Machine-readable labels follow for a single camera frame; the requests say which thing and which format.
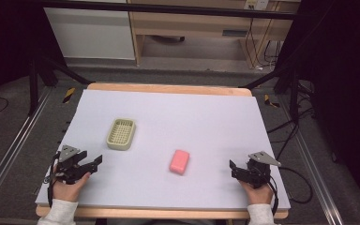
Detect white cabinet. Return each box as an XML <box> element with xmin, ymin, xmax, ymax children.
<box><xmin>43</xmin><ymin>0</ymin><xmax>136</xmax><ymax>61</ymax></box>

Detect wooden table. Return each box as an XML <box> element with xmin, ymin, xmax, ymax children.
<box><xmin>36</xmin><ymin>82</ymin><xmax>290</xmax><ymax>220</ymax></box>

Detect metal floor rail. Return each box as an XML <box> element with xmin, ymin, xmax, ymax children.
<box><xmin>279</xmin><ymin>93</ymin><xmax>348</xmax><ymax>225</ymax></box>
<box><xmin>0</xmin><ymin>87</ymin><xmax>53</xmax><ymax>218</ymax></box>

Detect person's left hand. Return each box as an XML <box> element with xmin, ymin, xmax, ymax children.
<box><xmin>52</xmin><ymin>164</ymin><xmax>92</xmax><ymax>203</ymax></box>

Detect pink soap bar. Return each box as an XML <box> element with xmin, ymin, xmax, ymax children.
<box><xmin>169</xmin><ymin>149</ymin><xmax>190</xmax><ymax>176</ymax></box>

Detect white power strip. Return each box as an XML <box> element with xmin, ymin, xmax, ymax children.
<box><xmin>243</xmin><ymin>0</ymin><xmax>270</xmax><ymax>11</ymax></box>

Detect light wooden desk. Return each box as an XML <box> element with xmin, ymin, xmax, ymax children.
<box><xmin>127</xmin><ymin>0</ymin><xmax>302</xmax><ymax>68</ymax></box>

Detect person's right hand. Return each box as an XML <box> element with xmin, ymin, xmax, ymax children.
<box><xmin>238</xmin><ymin>179</ymin><xmax>275</xmax><ymax>206</ymax></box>

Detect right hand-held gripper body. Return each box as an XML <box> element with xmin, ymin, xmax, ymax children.
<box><xmin>244</xmin><ymin>151</ymin><xmax>282</xmax><ymax>189</ymax></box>

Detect black cables under desk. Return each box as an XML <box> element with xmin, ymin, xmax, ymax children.
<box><xmin>245</xmin><ymin>17</ymin><xmax>284</xmax><ymax>70</ymax></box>

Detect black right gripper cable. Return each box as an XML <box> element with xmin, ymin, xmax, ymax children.
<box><xmin>267</xmin><ymin>166</ymin><xmax>314</xmax><ymax>218</ymax></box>

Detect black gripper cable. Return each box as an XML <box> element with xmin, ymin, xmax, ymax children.
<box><xmin>46</xmin><ymin>151</ymin><xmax>61</xmax><ymax>208</ymax></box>
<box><xmin>267</xmin><ymin>166</ymin><xmax>314</xmax><ymax>218</ymax></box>

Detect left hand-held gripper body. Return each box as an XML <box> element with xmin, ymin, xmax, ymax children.
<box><xmin>53</xmin><ymin>144</ymin><xmax>92</xmax><ymax>186</ymax></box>

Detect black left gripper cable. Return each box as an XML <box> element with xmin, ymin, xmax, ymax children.
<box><xmin>46</xmin><ymin>151</ymin><xmax>61</xmax><ymax>208</ymax></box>

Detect yellow black floor tape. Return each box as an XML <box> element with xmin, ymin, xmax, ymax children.
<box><xmin>62</xmin><ymin>86</ymin><xmax>76</xmax><ymax>104</ymax></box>
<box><xmin>263</xmin><ymin>94</ymin><xmax>280</xmax><ymax>110</ymax></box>

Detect cream slotted soap dish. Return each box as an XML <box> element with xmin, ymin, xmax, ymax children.
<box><xmin>106</xmin><ymin>117</ymin><xmax>137</xmax><ymax>152</ymax></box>

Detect black metal frame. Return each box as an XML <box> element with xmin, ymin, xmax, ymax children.
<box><xmin>27</xmin><ymin>0</ymin><xmax>301</xmax><ymax>117</ymax></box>

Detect black floor cables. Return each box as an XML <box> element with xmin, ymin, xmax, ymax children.
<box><xmin>266</xmin><ymin>79</ymin><xmax>315</xmax><ymax>160</ymax></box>

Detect white foam board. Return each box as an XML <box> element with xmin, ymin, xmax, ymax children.
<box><xmin>35</xmin><ymin>88</ymin><xmax>292</xmax><ymax>211</ymax></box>

